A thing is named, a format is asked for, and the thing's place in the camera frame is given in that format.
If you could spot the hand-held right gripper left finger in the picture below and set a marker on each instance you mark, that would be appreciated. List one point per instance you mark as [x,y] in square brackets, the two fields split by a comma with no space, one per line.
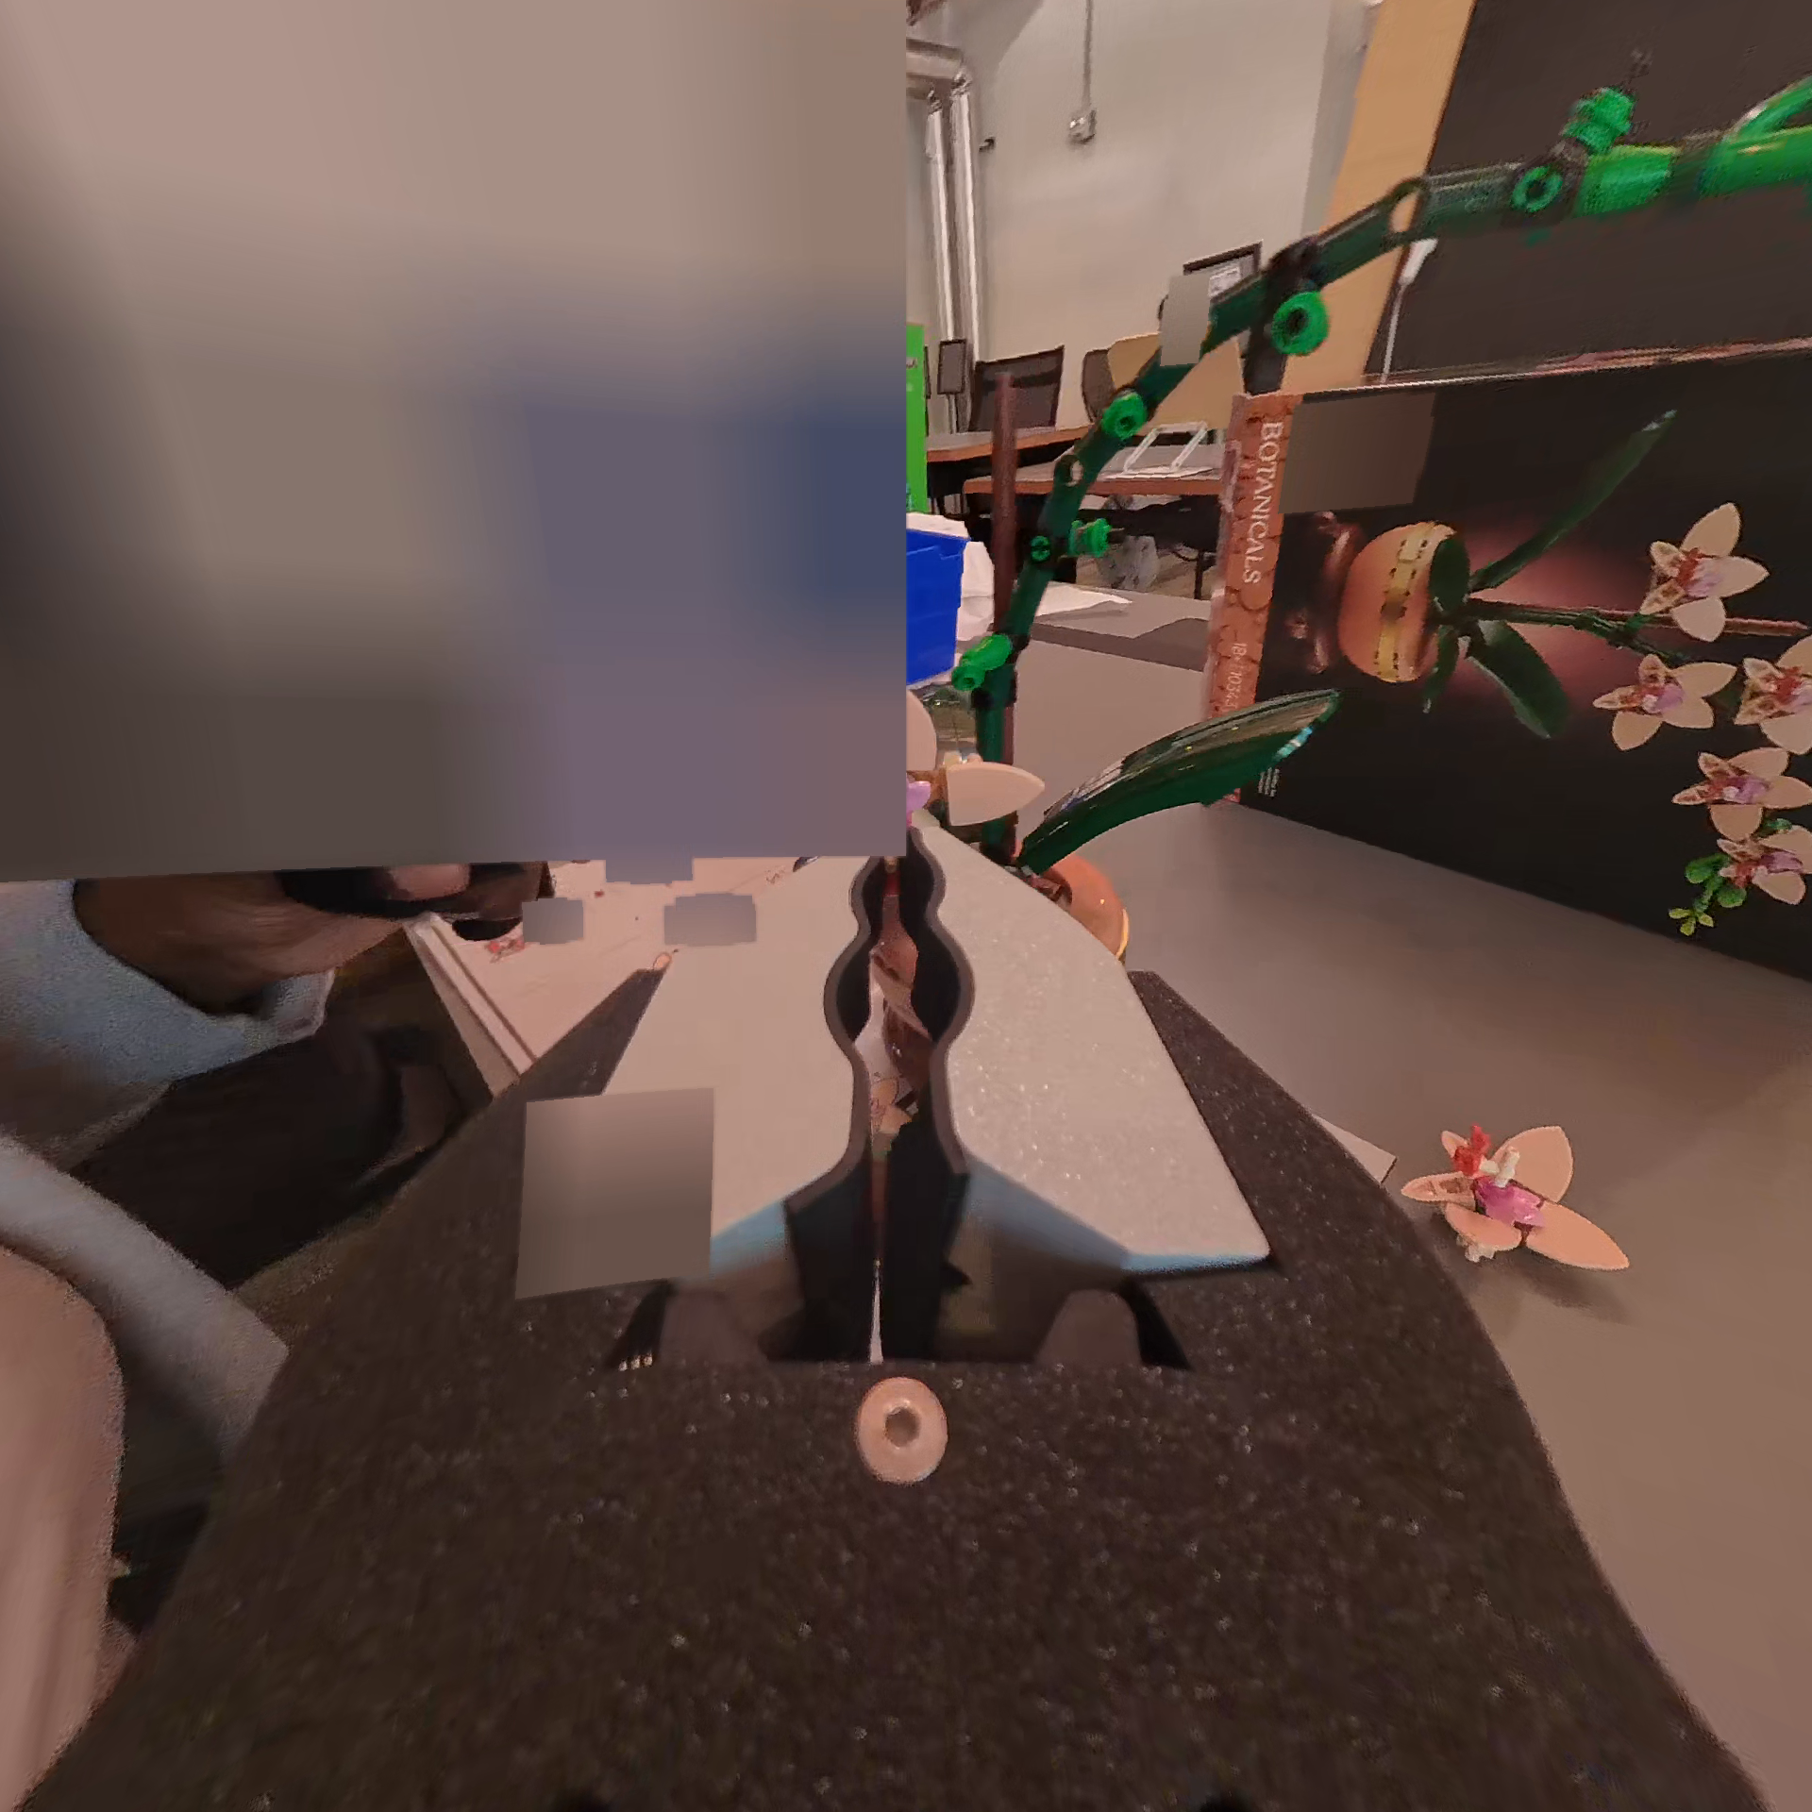
[773,1047]

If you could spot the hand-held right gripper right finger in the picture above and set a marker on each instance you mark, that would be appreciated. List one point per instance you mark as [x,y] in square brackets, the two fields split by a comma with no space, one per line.
[1077,1104]

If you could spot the toy brick orchid plant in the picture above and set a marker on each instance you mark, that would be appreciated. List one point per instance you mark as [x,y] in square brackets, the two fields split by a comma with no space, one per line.
[1174,773]

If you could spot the person's left forearm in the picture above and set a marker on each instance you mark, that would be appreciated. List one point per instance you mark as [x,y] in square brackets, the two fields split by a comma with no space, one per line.
[128,1033]

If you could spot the grey desk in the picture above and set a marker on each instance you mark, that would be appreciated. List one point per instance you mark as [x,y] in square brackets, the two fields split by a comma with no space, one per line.
[1416,990]

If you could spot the person's left hand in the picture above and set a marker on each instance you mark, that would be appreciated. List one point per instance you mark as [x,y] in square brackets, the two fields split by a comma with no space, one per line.
[211,940]

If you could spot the instruction booklet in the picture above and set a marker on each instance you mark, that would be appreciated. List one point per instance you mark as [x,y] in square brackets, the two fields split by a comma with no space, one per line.
[609,999]

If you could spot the toy brick orchid flower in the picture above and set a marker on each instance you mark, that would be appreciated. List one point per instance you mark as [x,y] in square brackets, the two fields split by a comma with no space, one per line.
[991,793]
[1530,1205]

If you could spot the blue plastic bin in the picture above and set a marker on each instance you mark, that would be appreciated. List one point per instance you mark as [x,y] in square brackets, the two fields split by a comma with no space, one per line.
[937,602]

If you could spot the person's leg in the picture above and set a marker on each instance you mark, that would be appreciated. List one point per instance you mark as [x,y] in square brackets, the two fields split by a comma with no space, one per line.
[283,1132]

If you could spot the white crumpled plastic bag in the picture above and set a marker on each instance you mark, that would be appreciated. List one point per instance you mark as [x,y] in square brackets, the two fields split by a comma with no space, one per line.
[1054,593]

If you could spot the brown background table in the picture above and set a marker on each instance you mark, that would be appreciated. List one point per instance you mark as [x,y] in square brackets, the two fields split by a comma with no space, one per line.
[1117,487]

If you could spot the black orchid picture box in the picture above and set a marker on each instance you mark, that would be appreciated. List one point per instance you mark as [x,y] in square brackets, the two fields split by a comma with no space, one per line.
[1558,637]

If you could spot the dark background office chair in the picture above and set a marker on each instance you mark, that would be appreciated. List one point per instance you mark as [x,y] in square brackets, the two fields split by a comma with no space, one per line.
[1022,385]

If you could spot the metal duct pipes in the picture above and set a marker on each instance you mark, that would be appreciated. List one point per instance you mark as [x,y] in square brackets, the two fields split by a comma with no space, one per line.
[952,199]

